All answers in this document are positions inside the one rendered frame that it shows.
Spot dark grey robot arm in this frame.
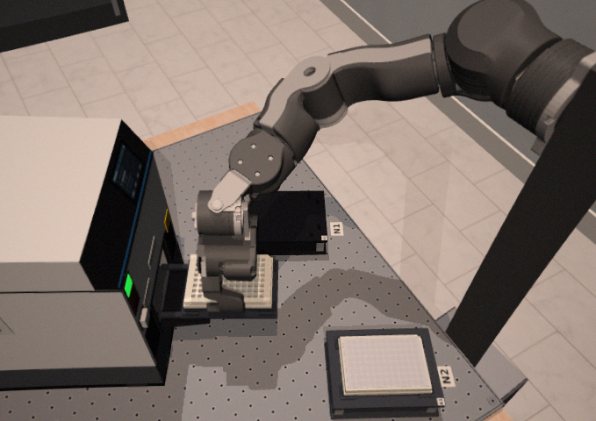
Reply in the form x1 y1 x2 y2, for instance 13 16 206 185
191 0 596 236

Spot cream label with black lettering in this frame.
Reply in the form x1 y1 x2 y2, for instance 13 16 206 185
330 222 343 236
437 367 456 387

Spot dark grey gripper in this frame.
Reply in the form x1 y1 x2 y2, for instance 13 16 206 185
197 200 259 312

